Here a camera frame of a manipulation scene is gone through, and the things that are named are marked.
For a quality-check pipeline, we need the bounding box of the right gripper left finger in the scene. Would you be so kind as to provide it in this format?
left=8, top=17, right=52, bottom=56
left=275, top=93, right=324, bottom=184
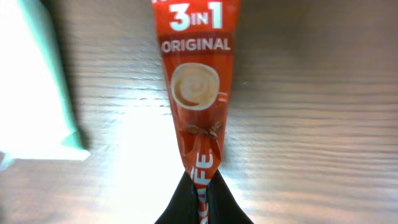
left=155, top=172, right=199, bottom=224

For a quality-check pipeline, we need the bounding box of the red and white snack packet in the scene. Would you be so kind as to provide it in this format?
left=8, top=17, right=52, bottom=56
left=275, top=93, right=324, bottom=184
left=152, top=0, right=240, bottom=223

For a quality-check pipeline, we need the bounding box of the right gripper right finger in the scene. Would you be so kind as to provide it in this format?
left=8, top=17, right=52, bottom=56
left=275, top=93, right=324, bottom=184
left=207, top=171, right=254, bottom=224

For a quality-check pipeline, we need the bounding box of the light green wipes pack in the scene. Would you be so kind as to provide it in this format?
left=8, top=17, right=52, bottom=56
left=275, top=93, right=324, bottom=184
left=1, top=0, right=90, bottom=170

